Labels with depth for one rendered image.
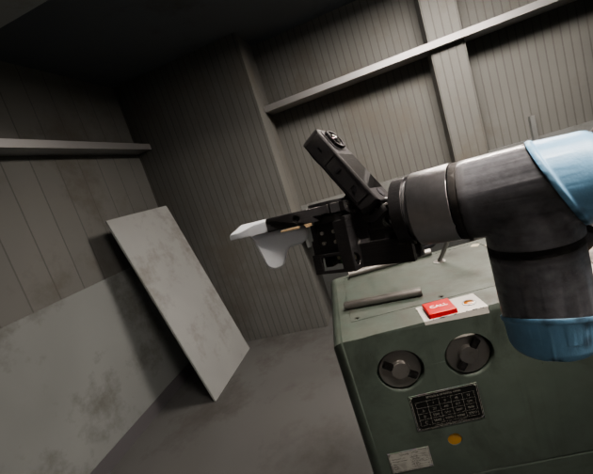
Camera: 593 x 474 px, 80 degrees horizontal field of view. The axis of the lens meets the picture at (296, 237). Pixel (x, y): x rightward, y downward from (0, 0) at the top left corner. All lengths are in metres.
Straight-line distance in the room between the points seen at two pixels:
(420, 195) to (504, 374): 0.64
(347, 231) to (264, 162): 3.28
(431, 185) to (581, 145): 0.11
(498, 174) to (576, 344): 0.16
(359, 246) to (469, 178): 0.13
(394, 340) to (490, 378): 0.22
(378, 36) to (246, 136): 1.66
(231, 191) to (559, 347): 3.57
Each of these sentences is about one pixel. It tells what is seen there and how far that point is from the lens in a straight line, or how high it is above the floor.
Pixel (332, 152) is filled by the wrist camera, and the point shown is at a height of 1.64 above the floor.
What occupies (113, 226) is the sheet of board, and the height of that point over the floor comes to 1.70.
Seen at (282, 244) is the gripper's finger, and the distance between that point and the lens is 0.40.
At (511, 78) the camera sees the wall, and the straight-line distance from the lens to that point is 4.20.
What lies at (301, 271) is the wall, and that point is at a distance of 3.75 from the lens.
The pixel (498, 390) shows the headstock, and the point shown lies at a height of 1.06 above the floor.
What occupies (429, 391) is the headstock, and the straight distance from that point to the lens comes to 0.90.
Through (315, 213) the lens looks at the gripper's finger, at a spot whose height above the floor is 1.59.
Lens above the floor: 1.63
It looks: 9 degrees down
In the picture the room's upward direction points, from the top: 18 degrees counter-clockwise
